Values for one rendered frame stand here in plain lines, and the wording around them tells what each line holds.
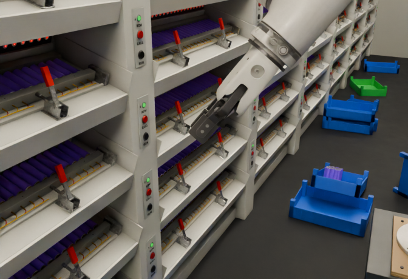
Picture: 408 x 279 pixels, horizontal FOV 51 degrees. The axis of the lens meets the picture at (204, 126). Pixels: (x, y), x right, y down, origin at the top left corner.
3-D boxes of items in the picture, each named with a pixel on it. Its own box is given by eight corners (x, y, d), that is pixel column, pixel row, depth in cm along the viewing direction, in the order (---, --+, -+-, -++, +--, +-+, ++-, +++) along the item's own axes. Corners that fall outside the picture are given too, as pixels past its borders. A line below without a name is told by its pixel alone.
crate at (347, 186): (323, 178, 208) (325, 162, 207) (366, 187, 199) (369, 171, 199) (309, 187, 181) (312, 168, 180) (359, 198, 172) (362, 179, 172)
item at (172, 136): (246, 103, 157) (258, 70, 150) (153, 171, 107) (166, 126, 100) (200, 80, 163) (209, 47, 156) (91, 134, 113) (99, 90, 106)
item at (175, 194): (244, 150, 164) (255, 120, 157) (156, 234, 114) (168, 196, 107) (200, 126, 170) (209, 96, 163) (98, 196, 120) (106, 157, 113)
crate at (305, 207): (371, 211, 181) (373, 195, 178) (363, 237, 164) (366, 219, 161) (302, 194, 194) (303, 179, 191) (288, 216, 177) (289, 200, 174)
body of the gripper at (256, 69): (294, 68, 62) (243, 124, 64) (284, 62, 72) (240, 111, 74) (256, 34, 61) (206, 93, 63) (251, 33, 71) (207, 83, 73)
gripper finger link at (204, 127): (231, 117, 64) (202, 149, 66) (230, 113, 67) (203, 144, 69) (214, 104, 64) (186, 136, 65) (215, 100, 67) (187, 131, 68)
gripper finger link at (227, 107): (238, 104, 60) (217, 123, 64) (254, 76, 66) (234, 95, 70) (232, 99, 60) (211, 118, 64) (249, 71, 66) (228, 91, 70)
